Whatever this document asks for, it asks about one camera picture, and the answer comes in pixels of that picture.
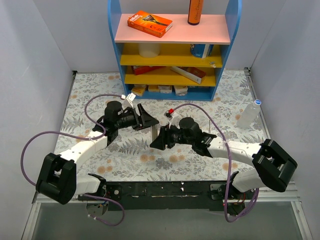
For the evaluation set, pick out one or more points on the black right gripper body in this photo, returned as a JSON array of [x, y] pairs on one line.
[[168, 137]]

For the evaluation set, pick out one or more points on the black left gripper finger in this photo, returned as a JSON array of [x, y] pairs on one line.
[[149, 123], [144, 116]]

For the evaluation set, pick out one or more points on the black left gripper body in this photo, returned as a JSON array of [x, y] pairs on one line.
[[137, 119]]

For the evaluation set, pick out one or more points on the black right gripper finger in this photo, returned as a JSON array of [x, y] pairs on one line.
[[160, 139], [158, 145]]

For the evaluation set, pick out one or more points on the grey remote control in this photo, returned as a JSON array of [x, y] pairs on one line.
[[154, 132]]

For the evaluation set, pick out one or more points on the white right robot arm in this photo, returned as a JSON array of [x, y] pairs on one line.
[[272, 166]]

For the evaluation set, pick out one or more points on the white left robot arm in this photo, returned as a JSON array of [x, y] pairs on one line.
[[58, 177]]

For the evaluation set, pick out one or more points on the yellow soap box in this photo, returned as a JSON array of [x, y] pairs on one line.
[[139, 89]]

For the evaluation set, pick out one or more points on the white soap box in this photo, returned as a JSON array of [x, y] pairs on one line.
[[180, 90]]

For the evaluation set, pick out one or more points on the red box left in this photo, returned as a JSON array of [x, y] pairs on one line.
[[142, 69]]

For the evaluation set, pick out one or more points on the floral tablecloth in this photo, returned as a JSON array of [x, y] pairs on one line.
[[130, 158]]

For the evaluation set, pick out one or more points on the red white long box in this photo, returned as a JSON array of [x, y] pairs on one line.
[[194, 74]]

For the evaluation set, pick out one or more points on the blue shelf unit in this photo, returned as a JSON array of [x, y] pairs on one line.
[[219, 30]]

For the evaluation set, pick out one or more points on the white cup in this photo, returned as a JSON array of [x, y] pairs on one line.
[[149, 50]]

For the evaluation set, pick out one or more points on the clear plastic water bottle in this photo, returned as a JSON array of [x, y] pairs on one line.
[[249, 114]]

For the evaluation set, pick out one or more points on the blue white can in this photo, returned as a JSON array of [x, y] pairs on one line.
[[201, 50]]

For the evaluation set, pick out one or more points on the orange razor box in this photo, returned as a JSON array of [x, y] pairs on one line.
[[149, 23]]

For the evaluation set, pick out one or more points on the orange bottle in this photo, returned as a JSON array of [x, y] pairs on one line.
[[195, 12]]

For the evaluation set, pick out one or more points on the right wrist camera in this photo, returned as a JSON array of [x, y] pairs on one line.
[[172, 117]]

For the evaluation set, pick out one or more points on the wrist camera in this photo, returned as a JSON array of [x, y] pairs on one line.
[[128, 100], [172, 117]]

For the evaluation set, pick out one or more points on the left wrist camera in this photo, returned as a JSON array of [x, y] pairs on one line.
[[128, 100]]

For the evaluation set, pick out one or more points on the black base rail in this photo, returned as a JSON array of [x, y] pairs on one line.
[[167, 195]]

